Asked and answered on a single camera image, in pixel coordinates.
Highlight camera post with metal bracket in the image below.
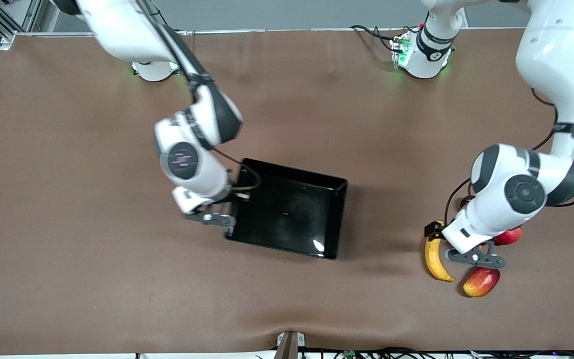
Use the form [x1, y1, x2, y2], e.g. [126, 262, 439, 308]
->
[273, 331, 306, 359]

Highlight red-yellow mango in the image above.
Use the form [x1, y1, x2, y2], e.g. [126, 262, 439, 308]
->
[463, 267, 501, 298]

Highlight black left arm base cable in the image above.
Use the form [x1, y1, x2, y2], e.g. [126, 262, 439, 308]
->
[350, 24, 408, 53]

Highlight yellow banana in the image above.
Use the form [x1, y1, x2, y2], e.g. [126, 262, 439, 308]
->
[425, 234, 456, 283]

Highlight red round apple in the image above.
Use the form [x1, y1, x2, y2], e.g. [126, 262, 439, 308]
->
[494, 227, 523, 246]

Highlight black plastic tray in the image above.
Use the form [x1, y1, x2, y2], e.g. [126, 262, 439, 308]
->
[225, 158, 349, 260]

